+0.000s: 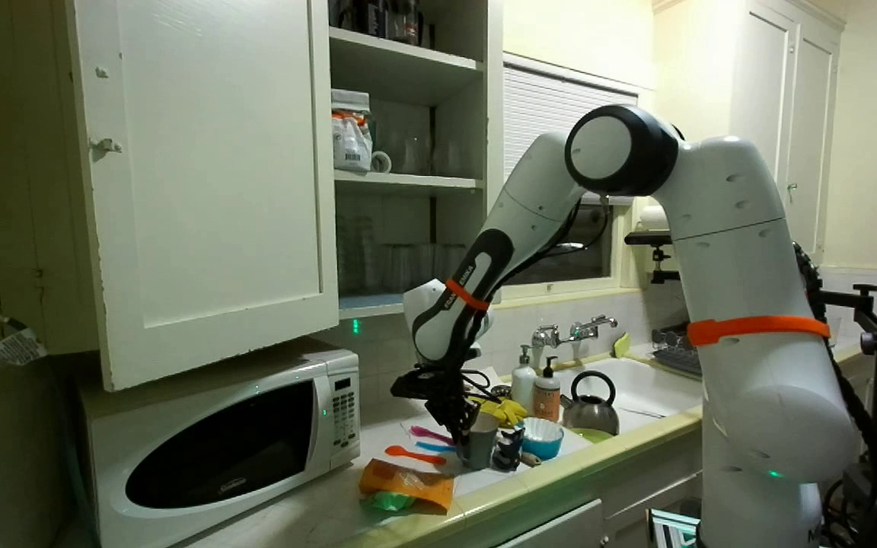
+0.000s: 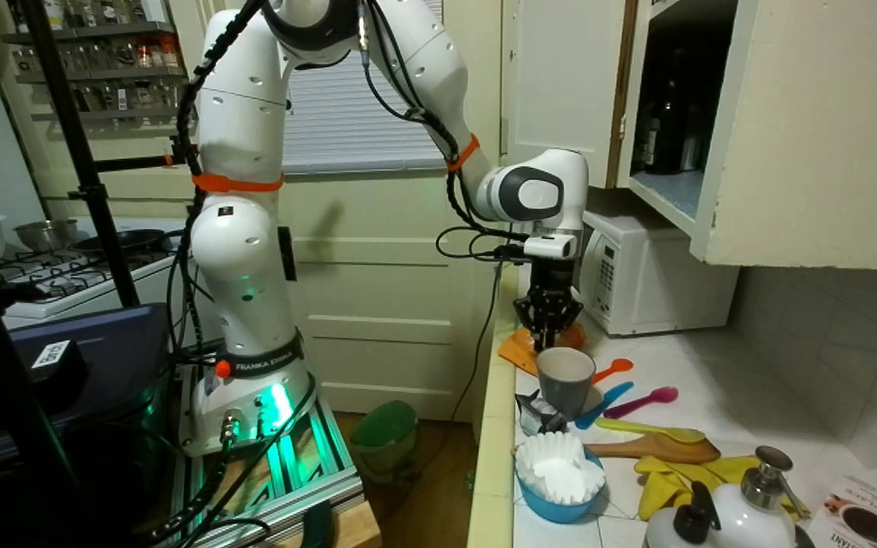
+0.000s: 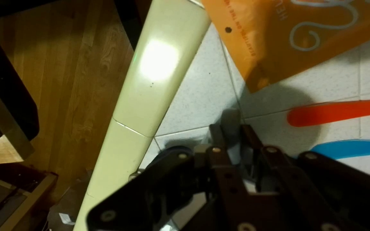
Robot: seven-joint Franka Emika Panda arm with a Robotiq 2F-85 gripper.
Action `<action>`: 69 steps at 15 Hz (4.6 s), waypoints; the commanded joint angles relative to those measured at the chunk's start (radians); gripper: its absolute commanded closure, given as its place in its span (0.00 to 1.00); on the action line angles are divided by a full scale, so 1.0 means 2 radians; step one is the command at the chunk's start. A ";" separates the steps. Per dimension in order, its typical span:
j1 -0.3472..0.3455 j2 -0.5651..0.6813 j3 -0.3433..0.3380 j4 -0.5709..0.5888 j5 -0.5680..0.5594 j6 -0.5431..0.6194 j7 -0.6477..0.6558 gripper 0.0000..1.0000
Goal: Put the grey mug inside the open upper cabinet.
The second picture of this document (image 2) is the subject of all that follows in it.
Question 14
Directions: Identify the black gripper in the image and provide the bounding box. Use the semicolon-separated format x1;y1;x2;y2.
515;257;585;353

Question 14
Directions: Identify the grey mug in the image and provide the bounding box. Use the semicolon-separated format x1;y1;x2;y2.
537;345;601;421

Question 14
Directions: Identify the cream open cabinet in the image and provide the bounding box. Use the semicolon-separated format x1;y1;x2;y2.
614;0;740;240

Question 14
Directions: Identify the cream cabinet door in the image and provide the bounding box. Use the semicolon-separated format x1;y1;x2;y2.
688;0;877;272

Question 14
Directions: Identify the orange plastic spoon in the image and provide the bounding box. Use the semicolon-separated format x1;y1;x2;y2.
586;355;637;385

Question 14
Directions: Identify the black and silver packet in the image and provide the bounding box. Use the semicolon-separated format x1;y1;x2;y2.
512;385;568;437

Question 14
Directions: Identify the white microwave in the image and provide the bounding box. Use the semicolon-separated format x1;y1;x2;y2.
575;210;742;340

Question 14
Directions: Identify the pink plastic spoon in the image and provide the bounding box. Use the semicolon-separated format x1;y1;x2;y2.
604;383;682;422

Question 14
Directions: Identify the yellow-green plastic spoon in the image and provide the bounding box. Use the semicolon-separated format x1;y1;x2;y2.
591;415;711;450

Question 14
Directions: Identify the white coffee filter stack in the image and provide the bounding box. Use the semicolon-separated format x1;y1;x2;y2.
512;429;607;507

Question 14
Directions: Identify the cream panel door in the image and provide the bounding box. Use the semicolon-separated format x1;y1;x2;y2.
273;171;509;421

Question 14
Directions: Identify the wooden spoon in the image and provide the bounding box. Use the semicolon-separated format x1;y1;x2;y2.
585;433;724;468

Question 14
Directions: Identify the blue bowl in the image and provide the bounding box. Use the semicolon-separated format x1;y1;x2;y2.
515;453;608;526

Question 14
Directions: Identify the green bucket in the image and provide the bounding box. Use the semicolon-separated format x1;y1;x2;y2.
346;398;424;487

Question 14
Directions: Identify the dark bottle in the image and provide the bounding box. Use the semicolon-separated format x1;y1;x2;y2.
638;46;711;177

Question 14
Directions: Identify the metal scoop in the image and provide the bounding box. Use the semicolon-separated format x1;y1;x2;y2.
753;443;815;522

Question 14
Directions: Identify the white window blind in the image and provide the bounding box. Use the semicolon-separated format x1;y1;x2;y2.
281;49;450;183

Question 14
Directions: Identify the white kettle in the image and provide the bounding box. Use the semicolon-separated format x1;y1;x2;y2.
642;464;815;548

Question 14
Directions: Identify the Starbucks coffee packet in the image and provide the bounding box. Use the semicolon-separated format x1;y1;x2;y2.
820;471;877;548

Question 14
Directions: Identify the gas stove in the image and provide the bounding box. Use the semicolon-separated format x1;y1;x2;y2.
0;224;202;329

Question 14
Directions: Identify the black box with label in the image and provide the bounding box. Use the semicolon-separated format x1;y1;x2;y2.
21;338;90;412

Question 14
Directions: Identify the black tripod stand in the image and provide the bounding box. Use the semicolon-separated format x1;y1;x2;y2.
8;0;174;310

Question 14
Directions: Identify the spice shelf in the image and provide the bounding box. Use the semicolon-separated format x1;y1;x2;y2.
0;0;195;137

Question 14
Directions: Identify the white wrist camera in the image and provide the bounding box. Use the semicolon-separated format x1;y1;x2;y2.
519;232;577;264

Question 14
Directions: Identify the black cable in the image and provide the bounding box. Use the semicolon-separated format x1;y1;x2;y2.
448;255;515;425

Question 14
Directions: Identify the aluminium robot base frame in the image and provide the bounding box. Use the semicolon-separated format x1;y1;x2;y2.
175;383;372;548

